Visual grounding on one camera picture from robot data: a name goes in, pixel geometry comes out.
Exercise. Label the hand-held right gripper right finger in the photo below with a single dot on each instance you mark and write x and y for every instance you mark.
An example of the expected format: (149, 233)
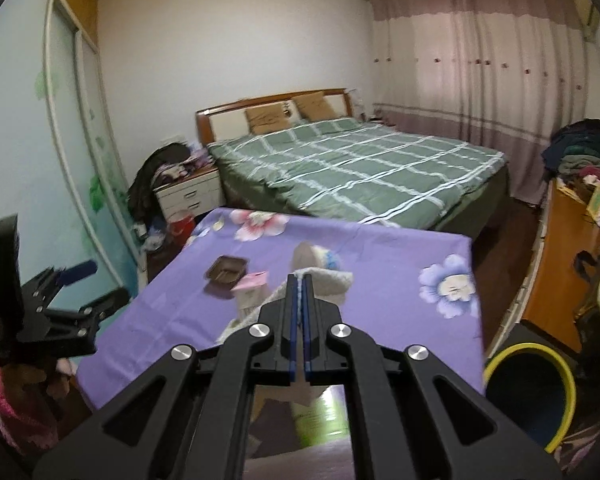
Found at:
(308, 320)

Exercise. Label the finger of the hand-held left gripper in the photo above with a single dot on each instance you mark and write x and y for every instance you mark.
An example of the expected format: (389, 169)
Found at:
(77, 270)
(112, 302)

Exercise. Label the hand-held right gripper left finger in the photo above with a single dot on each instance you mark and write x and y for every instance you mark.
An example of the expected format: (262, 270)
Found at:
(294, 320)

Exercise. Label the white paper towel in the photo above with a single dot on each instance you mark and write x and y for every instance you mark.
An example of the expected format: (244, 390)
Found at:
(332, 287)

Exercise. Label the white green carton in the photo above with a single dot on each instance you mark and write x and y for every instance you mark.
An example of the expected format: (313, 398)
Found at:
(320, 415)

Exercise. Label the blue bin with yellow rim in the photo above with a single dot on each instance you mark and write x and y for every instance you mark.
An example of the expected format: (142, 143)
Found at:
(530, 390)

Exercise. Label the small pink beige carton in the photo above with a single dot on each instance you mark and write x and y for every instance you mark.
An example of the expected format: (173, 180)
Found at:
(250, 290)

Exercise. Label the brown plastic tray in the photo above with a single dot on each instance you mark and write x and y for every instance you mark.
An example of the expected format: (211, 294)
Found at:
(226, 270)

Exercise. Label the purple floral tablecloth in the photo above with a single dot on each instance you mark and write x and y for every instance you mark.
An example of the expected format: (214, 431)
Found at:
(405, 320)

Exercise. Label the red bucket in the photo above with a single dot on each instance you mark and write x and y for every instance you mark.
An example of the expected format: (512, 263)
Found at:
(181, 227)

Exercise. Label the dark clothes pile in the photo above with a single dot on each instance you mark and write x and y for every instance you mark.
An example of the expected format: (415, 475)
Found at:
(142, 180)

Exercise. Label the white wooden nightstand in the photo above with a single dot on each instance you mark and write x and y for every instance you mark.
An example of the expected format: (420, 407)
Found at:
(190, 195)

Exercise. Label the wardrobe with glass sliding doors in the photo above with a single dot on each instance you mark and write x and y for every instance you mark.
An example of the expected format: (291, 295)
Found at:
(20, 135)

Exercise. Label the clutter on nightstand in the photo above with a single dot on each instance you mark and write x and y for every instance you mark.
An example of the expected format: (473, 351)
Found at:
(190, 164)

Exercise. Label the green plaid blanket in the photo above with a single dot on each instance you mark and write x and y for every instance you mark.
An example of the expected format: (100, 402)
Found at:
(355, 170)

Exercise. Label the wooden bed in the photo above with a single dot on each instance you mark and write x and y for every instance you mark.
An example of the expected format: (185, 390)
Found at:
(220, 127)

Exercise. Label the brown pillow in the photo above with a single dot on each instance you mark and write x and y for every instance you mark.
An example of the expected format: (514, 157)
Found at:
(266, 120)
(314, 106)

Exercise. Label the orange wooden cabinet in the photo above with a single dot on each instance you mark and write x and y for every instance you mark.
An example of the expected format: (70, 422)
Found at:
(560, 260)

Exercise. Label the black bag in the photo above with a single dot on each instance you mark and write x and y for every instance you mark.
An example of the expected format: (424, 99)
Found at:
(587, 280)

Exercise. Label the pink white curtain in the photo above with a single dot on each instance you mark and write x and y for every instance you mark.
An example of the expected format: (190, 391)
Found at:
(480, 85)

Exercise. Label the patterned cloth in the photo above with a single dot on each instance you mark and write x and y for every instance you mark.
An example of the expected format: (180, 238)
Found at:
(580, 440)

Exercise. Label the green picture book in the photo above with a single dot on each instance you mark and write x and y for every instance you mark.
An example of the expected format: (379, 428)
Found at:
(599, 205)

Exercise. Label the pile of mixed clothes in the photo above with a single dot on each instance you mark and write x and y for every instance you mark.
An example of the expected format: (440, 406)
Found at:
(580, 152)

